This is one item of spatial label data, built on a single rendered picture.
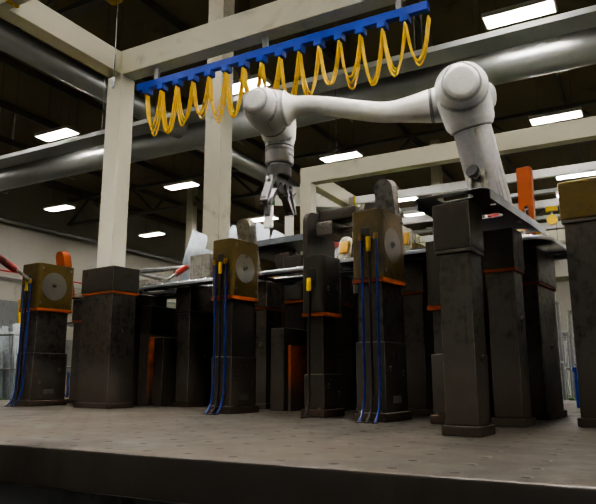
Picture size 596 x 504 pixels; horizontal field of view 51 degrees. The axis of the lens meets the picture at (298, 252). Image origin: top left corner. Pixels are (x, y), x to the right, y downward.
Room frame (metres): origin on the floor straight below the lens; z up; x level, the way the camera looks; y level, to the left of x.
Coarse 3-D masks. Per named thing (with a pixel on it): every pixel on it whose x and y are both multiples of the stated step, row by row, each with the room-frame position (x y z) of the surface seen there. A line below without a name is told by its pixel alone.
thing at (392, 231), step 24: (360, 216) 1.03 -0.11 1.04; (384, 216) 1.02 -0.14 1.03; (360, 240) 1.03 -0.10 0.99; (384, 240) 1.02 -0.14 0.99; (360, 264) 1.03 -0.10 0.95; (384, 264) 1.02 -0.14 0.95; (360, 288) 1.04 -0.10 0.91; (384, 288) 1.03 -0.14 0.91; (360, 312) 1.04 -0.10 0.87; (384, 312) 1.03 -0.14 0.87; (360, 336) 1.05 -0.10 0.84; (384, 336) 1.02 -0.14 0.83; (360, 360) 1.04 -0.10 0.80; (384, 360) 1.02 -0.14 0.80; (360, 384) 1.04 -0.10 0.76; (384, 384) 1.02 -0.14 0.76; (360, 408) 1.04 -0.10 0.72; (384, 408) 1.02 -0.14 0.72
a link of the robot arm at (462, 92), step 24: (456, 72) 1.47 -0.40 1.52; (480, 72) 1.47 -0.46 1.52; (456, 96) 1.48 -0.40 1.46; (480, 96) 1.49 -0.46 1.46; (456, 120) 1.54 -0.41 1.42; (480, 120) 1.53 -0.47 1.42; (456, 144) 1.60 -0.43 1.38; (480, 144) 1.55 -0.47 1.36; (480, 168) 1.56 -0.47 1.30; (504, 192) 1.58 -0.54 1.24
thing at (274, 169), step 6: (270, 168) 1.85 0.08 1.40; (276, 168) 1.84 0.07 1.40; (282, 168) 1.84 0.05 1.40; (288, 168) 1.85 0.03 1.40; (270, 174) 1.85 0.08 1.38; (276, 174) 1.84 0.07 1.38; (282, 174) 1.84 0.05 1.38; (288, 174) 1.85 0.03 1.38; (276, 180) 1.84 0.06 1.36; (282, 180) 1.87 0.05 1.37; (276, 186) 1.85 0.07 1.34; (282, 192) 1.87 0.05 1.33
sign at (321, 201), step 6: (336, 144) 12.19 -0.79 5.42; (336, 150) 12.19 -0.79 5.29; (336, 156) 12.19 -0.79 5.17; (294, 192) 12.08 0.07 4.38; (276, 198) 12.04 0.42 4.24; (294, 198) 12.08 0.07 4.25; (318, 198) 12.13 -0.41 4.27; (324, 198) 12.15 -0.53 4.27; (276, 204) 12.04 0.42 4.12; (282, 204) 12.05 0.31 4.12; (318, 204) 12.13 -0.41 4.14; (324, 204) 12.15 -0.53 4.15; (330, 204) 12.16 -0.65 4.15; (336, 204) 12.17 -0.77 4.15
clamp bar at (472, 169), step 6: (468, 168) 1.30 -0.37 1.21; (474, 168) 1.29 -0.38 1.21; (468, 174) 1.30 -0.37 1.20; (474, 174) 1.30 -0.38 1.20; (480, 174) 1.32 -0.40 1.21; (486, 174) 1.32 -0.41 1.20; (474, 180) 1.33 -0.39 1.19; (480, 180) 1.32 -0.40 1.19; (486, 180) 1.32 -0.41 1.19; (474, 186) 1.33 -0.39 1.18; (480, 186) 1.32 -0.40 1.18; (486, 186) 1.32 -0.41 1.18; (486, 216) 1.31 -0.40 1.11
